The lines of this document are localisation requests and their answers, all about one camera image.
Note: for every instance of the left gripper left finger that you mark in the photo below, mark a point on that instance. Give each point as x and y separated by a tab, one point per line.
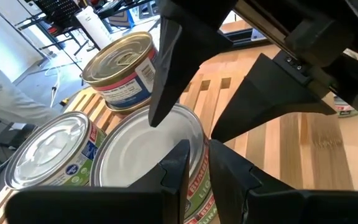
166	186

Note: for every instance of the blue label salmon can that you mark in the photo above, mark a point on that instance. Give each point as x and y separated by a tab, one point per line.
117	59
126	111

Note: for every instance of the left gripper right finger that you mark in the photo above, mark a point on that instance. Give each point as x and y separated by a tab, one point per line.
235	193

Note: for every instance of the white round post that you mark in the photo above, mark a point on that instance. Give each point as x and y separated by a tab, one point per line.
93	28

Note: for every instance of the Bumble Bee tuna can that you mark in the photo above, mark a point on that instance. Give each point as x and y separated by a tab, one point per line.
135	149
345	110
48	149

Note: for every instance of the person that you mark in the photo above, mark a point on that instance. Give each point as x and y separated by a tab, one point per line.
14	99

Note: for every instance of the blue box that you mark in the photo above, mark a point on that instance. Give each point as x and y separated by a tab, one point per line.
126	20

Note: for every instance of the black aluminium table frame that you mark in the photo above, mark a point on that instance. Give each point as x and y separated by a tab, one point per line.
235	37

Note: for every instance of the wooden slatted shelf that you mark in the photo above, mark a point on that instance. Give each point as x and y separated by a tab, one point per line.
204	105

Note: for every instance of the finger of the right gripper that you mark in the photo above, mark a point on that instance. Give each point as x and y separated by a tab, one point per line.
266	96
179	56

